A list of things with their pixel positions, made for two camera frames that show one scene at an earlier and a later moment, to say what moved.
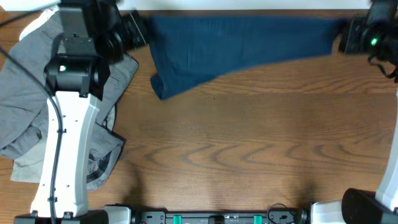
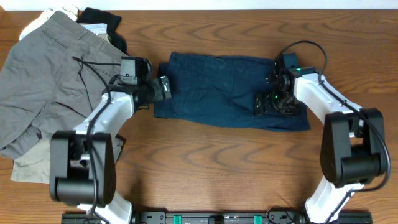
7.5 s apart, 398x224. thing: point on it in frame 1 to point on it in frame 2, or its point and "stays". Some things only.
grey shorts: x=23 y=101 stays
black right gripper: x=349 y=33 to x=293 y=109
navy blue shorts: x=188 y=51 to x=221 y=89
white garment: x=44 y=16 stays
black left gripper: x=135 y=38 to x=158 y=94
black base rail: x=295 y=216 stays
